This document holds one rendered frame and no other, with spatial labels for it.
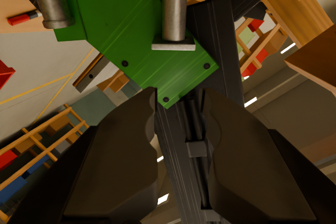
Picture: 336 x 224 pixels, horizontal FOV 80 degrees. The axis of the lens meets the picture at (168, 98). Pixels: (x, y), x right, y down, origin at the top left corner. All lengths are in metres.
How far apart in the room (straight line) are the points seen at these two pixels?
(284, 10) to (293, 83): 6.79
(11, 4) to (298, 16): 1.03
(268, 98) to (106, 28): 7.64
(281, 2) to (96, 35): 0.91
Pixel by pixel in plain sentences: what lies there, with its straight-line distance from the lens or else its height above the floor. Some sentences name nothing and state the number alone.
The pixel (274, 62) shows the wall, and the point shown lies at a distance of 9.67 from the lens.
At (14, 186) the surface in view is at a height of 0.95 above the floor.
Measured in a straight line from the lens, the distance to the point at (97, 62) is 0.47.
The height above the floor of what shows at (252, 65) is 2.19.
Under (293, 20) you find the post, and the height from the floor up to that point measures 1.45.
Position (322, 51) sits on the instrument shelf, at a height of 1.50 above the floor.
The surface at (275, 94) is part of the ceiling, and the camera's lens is 7.84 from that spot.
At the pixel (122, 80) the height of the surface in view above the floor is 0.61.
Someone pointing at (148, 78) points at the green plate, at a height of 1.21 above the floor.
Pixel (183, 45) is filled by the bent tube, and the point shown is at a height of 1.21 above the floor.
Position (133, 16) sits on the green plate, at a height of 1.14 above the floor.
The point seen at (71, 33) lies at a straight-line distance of 0.33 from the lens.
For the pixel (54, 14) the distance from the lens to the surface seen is 0.29.
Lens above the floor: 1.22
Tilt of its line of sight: 7 degrees up
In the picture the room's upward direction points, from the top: 138 degrees clockwise
